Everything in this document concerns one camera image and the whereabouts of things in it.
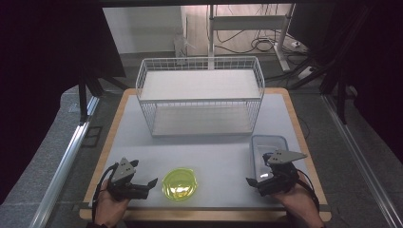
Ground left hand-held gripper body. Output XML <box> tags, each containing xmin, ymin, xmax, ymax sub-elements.
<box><xmin>106</xmin><ymin>157</ymin><xmax>150</xmax><ymax>202</ymax></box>

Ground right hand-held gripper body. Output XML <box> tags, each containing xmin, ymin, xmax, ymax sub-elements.
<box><xmin>257</xmin><ymin>149</ymin><xmax>308</xmax><ymax>198</ymax></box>

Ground clear blue-rimmed plastic container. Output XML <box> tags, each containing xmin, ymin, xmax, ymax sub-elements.
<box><xmin>249</xmin><ymin>134</ymin><xmax>289</xmax><ymax>184</ymax></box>

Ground yellow-green plastic bowl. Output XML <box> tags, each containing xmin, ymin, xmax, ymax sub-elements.
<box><xmin>162</xmin><ymin>167</ymin><xmax>199</xmax><ymax>201</ymax></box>

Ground white wire shelf rack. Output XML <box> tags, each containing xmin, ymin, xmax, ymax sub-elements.
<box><xmin>135</xmin><ymin>56</ymin><xmax>266</xmax><ymax>138</ymax></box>

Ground person's right hand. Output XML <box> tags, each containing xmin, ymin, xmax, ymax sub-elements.
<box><xmin>272</xmin><ymin>181</ymin><xmax>321</xmax><ymax>218</ymax></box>

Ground person's left hand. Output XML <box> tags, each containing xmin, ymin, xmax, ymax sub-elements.
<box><xmin>94</xmin><ymin>186</ymin><xmax>131</xmax><ymax>219</ymax></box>

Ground black metal stand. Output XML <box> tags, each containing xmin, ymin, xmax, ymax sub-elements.
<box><xmin>286</xmin><ymin>6</ymin><xmax>374</xmax><ymax>125</ymax></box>
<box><xmin>77</xmin><ymin>66</ymin><xmax>129</xmax><ymax>124</ymax></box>

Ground white power strip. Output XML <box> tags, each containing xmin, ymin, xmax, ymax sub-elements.
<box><xmin>297</xmin><ymin>65</ymin><xmax>316</xmax><ymax>81</ymax></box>

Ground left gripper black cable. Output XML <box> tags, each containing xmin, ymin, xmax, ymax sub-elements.
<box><xmin>91</xmin><ymin>162</ymin><xmax>120</xmax><ymax>223</ymax></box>

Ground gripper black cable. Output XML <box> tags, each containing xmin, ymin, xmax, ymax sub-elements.
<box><xmin>91</xmin><ymin>162</ymin><xmax>120</xmax><ymax>223</ymax></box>
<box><xmin>296</xmin><ymin>168</ymin><xmax>321</xmax><ymax>213</ymax></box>

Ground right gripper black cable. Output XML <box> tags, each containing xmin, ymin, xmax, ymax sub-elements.
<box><xmin>296</xmin><ymin>168</ymin><xmax>321</xmax><ymax>213</ymax></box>

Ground aluminium floor rail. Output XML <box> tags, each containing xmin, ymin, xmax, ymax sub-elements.
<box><xmin>29</xmin><ymin>95</ymin><xmax>101</xmax><ymax>228</ymax></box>
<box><xmin>320</xmin><ymin>94</ymin><xmax>403</xmax><ymax>228</ymax></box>

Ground black floor cables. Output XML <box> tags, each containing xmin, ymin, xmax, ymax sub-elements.
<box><xmin>214</xmin><ymin>28</ymin><xmax>278</xmax><ymax>55</ymax></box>

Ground white desk frame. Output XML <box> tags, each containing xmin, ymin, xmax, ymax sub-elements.
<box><xmin>207</xmin><ymin>3</ymin><xmax>297</xmax><ymax>72</ymax></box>

